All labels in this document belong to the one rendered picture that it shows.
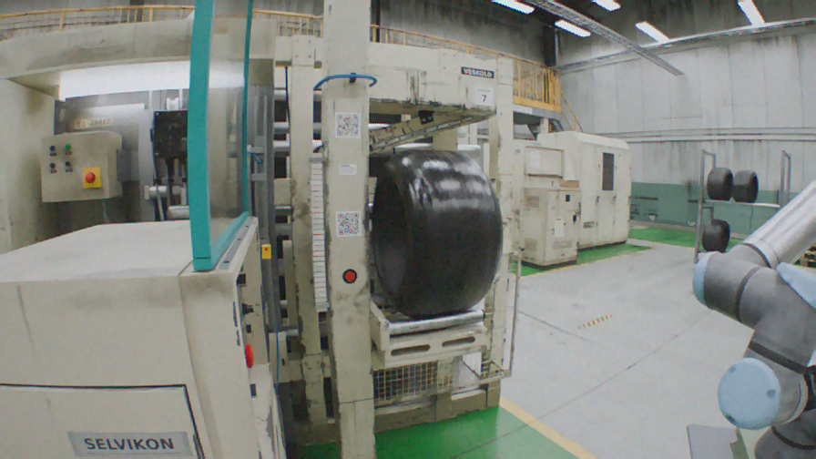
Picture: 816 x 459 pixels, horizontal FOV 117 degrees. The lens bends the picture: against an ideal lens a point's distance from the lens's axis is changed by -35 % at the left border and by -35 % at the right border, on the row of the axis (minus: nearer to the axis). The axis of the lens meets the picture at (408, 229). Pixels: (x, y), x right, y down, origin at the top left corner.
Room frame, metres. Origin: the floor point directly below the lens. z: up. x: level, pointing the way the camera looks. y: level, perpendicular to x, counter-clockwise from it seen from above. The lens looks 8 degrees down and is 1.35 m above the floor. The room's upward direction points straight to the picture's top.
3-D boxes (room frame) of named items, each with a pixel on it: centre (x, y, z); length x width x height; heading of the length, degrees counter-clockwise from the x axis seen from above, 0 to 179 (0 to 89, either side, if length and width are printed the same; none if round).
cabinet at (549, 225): (5.77, -2.29, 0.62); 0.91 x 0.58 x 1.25; 118
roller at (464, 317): (1.14, -0.09, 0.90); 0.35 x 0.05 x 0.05; 110
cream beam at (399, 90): (1.59, -0.05, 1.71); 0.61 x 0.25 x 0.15; 110
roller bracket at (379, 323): (1.21, 0.13, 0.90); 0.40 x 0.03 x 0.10; 20
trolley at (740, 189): (4.32, -4.95, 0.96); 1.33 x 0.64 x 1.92; 26
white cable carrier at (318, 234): (1.11, 0.27, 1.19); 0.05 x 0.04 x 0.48; 20
